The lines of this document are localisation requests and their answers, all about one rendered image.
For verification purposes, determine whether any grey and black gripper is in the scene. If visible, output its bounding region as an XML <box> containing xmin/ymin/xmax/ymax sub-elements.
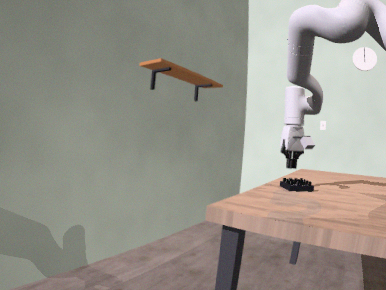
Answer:
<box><xmin>280</xmin><ymin>125</ymin><xmax>304</xmax><ymax>169</ymax></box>

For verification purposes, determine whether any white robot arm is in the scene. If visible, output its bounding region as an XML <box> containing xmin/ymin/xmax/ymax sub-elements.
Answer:
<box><xmin>284</xmin><ymin>0</ymin><xmax>386</xmax><ymax>126</ymax></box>

